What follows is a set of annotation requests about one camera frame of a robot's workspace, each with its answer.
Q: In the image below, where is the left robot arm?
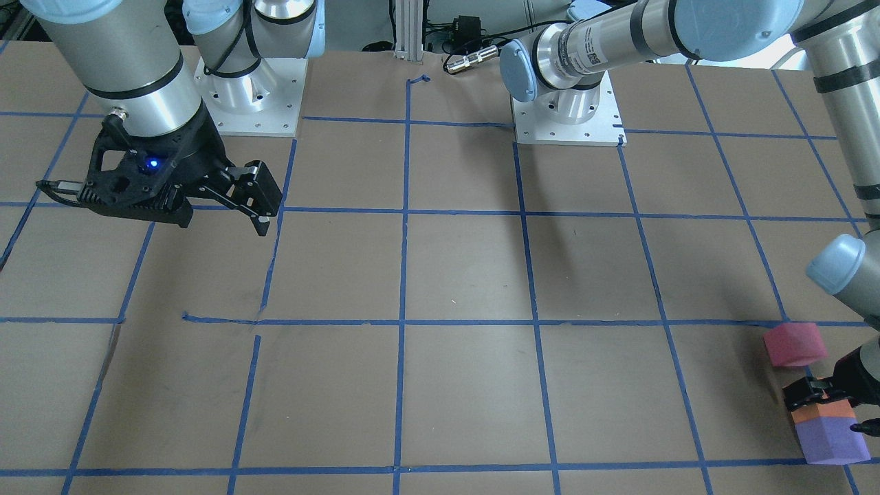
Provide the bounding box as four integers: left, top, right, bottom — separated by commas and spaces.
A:
500, 1, 879, 328

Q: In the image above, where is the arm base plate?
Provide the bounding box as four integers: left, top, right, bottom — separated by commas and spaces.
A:
194, 58, 309, 138
510, 72, 628, 147

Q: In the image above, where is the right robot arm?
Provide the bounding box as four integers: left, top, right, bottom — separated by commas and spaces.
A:
23, 1, 282, 236

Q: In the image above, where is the pink foam cube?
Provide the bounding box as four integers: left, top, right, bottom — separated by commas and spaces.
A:
762, 322, 828, 367

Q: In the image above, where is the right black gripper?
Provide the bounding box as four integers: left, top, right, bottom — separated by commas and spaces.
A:
132, 103, 283, 237

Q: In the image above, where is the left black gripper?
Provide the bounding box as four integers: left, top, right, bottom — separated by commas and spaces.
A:
782, 336, 880, 436

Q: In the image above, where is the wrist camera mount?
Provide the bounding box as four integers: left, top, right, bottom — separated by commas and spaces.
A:
36, 107, 193, 228

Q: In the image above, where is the aluminium frame post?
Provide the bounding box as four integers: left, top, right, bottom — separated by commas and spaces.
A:
390, 0, 428, 65

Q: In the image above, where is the orange foam cube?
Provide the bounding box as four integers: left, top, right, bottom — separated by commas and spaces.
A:
790, 400, 856, 425

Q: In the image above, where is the purple foam cube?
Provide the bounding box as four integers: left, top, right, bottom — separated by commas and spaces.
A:
795, 417, 871, 465

